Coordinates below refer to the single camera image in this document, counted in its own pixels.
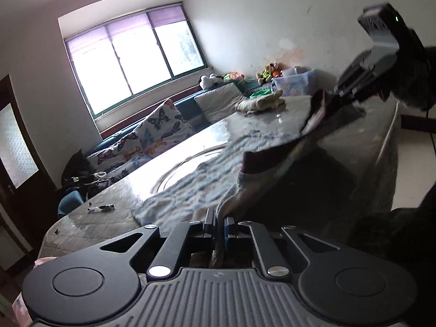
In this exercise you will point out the clear plastic storage box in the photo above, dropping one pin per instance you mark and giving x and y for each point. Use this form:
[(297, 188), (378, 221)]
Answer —
[(300, 81)]

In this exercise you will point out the dark wooden door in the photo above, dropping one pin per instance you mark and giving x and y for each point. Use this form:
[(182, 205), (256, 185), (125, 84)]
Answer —
[(27, 190)]

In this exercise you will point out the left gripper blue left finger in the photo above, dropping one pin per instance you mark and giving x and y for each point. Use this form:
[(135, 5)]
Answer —
[(204, 228)]

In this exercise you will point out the left butterfly pillow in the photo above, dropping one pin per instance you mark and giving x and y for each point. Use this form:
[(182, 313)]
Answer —
[(121, 158)]

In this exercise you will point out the blue sofa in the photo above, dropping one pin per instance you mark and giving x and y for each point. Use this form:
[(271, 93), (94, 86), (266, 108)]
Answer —
[(186, 106)]

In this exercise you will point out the green bowl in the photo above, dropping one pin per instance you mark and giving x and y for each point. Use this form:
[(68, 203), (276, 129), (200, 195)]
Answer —
[(260, 93)]

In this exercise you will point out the grey cushion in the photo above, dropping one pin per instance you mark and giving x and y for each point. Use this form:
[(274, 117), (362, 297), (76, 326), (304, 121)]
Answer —
[(220, 102)]

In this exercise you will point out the round table heater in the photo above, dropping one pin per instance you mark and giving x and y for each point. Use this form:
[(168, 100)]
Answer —
[(185, 167)]

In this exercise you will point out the black bag on sofa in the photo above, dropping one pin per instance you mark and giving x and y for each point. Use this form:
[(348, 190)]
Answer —
[(79, 175)]

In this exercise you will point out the butterfly pillow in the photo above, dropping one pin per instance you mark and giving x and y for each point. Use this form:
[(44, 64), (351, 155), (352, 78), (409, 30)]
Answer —
[(121, 158), (163, 129)]

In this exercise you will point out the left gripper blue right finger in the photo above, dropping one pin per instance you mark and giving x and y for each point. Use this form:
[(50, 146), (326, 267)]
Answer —
[(233, 230)]

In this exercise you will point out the blue striped sweater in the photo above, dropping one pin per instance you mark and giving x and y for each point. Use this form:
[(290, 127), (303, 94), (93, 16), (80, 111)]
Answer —
[(272, 163)]

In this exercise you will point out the green framed window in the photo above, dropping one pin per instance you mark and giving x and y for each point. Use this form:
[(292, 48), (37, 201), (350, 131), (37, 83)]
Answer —
[(124, 58)]

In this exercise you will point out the folded yellow floral cloth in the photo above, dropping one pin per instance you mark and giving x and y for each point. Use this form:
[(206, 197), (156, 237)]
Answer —
[(261, 103)]

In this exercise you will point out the black white pen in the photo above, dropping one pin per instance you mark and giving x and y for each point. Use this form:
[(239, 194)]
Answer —
[(101, 208)]

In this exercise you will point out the right butterfly pillow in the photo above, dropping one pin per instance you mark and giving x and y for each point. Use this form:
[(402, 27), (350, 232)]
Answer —
[(163, 129)]

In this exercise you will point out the white plush toy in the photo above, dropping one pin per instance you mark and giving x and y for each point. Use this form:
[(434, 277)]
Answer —
[(207, 82)]

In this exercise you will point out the orange green plush toy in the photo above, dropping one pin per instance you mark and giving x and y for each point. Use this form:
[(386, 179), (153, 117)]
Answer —
[(233, 77)]

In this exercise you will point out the brown plush toy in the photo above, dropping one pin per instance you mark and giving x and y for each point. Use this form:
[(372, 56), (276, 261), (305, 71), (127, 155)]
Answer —
[(270, 71)]

